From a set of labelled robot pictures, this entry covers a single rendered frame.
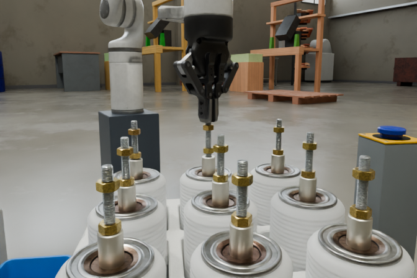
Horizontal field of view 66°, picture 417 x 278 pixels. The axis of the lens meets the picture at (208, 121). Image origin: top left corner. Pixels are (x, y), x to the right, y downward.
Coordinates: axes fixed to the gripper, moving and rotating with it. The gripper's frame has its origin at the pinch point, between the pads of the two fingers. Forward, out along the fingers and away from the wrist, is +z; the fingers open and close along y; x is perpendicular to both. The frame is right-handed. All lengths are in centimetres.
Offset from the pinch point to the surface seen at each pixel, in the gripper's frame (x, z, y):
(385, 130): -21.4, 3.1, 17.7
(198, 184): -1.6, 11.0, -4.0
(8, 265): 20.4, 24.4, -24.7
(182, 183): 1.4, 11.5, -4.5
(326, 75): 443, 10, 1082
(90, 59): 601, -30, 292
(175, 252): -4.7, 17.8, -11.5
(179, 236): -1.7, 17.8, -8.2
